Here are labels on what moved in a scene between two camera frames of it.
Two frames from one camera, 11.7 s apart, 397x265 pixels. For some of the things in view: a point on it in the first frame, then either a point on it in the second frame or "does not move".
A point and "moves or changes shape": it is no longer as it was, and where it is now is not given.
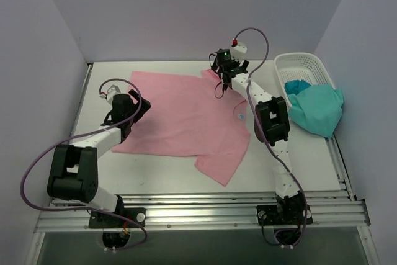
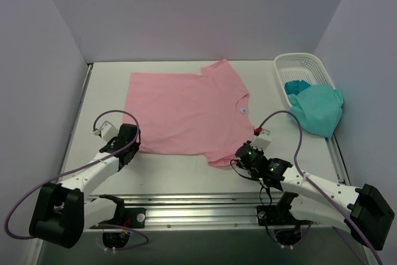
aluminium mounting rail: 340,212 does not move
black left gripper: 140,103 → 129,152
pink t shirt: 191,115 moves or changes shape
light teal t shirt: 317,108 does not move
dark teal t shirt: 294,86 does not move
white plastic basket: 304,66 does not move
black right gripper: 231,71 → 243,149
